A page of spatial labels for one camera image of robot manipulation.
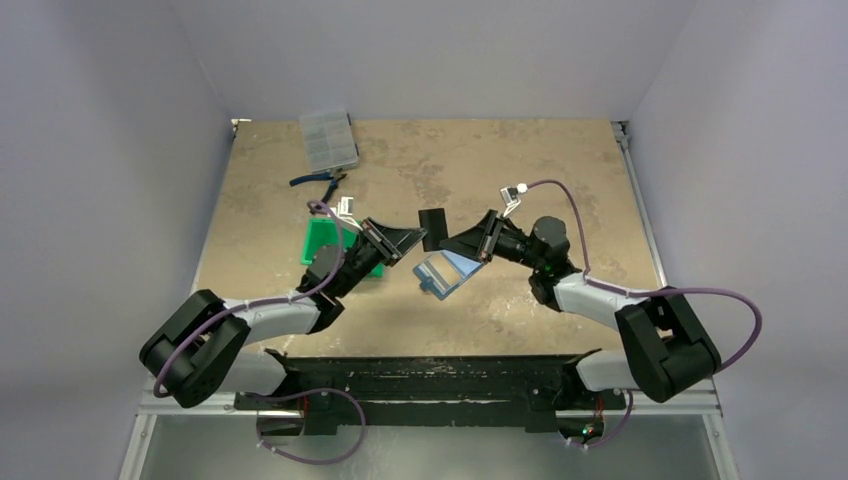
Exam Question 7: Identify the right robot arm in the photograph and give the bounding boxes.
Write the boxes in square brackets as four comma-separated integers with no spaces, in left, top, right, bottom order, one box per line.
[439,210,722,407]

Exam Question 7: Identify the blue handled pliers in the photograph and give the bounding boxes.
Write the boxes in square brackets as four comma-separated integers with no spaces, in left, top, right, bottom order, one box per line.
[289,168,348,207]

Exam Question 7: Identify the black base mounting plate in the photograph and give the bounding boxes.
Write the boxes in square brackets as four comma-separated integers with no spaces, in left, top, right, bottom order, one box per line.
[217,352,624,439]

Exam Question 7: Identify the green plastic bin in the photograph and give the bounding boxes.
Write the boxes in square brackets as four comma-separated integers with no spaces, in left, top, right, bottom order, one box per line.
[300,217,385,279]

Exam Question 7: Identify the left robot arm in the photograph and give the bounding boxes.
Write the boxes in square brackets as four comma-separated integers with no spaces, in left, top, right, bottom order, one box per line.
[139,218,427,408]

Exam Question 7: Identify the purple cable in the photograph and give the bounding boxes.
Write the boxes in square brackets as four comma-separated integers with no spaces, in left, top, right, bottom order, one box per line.
[523,178,764,372]
[152,199,346,399]

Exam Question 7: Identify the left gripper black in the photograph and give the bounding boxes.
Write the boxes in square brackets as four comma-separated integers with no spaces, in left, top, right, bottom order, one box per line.
[334,217,426,298]

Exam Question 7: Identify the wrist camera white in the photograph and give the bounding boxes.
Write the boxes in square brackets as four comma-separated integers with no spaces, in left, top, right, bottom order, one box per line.
[331,196,361,231]
[500,183,528,219]

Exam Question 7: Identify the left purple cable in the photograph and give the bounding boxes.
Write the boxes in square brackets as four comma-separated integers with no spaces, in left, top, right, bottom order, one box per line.
[152,199,346,399]

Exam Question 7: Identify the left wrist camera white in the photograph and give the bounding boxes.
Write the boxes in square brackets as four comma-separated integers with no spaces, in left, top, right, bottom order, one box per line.
[331,196,361,231]

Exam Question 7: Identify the clear plastic organizer box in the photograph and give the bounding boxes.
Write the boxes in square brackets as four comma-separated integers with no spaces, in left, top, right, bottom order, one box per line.
[299,107,360,173]

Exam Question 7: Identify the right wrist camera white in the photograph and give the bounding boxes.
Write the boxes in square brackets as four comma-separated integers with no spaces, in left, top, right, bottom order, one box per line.
[500,183,528,219]

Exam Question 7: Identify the black credit card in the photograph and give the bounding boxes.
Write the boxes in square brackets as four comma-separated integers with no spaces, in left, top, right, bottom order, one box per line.
[418,208,449,252]

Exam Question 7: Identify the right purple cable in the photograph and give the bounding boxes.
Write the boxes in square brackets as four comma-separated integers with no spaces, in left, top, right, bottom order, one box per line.
[523,178,764,372]

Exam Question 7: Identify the blue card holder wallet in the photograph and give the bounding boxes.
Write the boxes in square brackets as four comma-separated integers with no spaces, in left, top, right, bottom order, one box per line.
[413,250,484,301]

